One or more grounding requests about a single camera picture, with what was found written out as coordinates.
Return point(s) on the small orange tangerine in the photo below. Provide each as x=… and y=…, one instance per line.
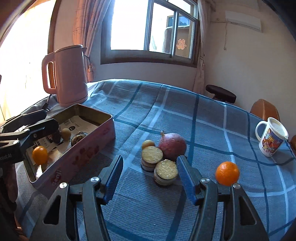
x=39, y=154

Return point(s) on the black kettle power plug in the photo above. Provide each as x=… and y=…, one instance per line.
x=47, y=106

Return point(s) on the dark wrinkled passion fruit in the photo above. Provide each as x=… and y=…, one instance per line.
x=79, y=138

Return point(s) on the beige curtain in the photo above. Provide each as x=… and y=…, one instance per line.
x=201, y=69

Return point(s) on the large purple passion fruit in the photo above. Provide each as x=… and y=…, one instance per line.
x=173, y=144

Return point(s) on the white wall air conditioner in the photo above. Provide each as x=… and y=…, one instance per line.
x=242, y=20

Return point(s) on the pink patterned curtain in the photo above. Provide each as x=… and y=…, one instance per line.
x=92, y=34

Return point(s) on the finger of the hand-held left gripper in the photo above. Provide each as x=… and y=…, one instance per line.
x=32, y=140
x=25, y=119

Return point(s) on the small yellow round fruit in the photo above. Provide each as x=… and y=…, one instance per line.
x=146, y=144
x=66, y=134

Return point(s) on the round layered pastry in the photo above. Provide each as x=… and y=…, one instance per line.
x=166, y=169
x=151, y=154

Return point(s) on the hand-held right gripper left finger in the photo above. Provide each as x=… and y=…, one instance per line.
x=113, y=178

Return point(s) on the white cartoon print mug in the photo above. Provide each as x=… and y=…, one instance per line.
x=270, y=141

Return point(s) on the brown leather sofa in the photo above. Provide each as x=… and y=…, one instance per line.
x=293, y=141

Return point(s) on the brown chair back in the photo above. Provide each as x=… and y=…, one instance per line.
x=263, y=107

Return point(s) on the printed paper leaflet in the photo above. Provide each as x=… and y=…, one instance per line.
x=76, y=125

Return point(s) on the red window decal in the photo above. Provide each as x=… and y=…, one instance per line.
x=181, y=44

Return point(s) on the blue plaid tablecloth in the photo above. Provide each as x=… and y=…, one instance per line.
x=185, y=111

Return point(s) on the large orange tangerine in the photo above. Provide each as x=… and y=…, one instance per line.
x=227, y=173

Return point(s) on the large bright window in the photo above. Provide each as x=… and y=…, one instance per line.
x=27, y=58

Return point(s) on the pink electric kettle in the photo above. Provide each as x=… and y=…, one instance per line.
x=69, y=76

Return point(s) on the sliding window with brown frame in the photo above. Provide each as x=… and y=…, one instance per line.
x=138, y=59

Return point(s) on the round dark stool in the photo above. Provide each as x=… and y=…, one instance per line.
x=219, y=91

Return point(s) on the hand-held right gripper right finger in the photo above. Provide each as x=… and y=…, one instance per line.
x=187, y=180

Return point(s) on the rectangular metal tin box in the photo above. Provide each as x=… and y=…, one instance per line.
x=76, y=160

